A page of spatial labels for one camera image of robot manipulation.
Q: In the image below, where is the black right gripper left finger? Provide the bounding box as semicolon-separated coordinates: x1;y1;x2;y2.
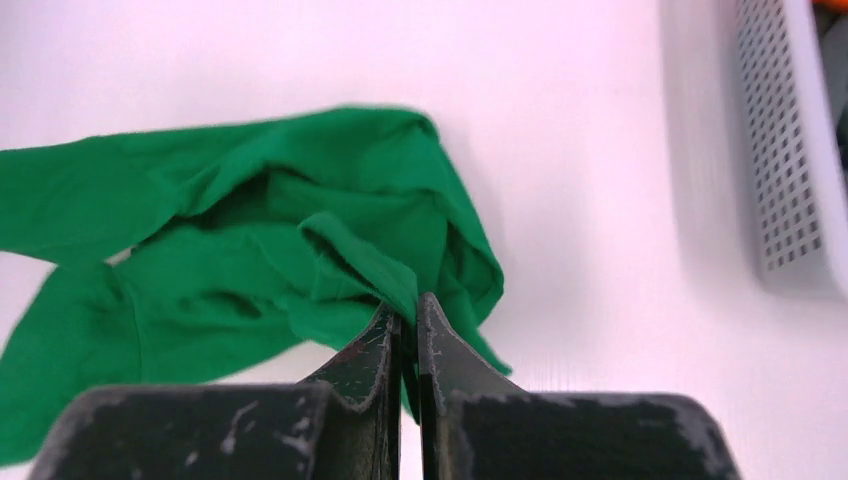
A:
30;305;402;479

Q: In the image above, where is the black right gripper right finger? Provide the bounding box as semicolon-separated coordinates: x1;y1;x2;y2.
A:
417;293;740;479

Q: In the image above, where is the green t-shirt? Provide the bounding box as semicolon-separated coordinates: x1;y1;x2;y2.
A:
1;107;510;466

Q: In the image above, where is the white laundry basket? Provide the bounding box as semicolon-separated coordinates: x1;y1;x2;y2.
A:
733;1;847;298

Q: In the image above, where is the grey t-shirt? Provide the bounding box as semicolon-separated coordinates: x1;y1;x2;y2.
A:
813;3;847;170

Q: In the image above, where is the orange t-shirt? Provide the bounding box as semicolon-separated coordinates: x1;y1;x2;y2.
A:
813;0;848;13

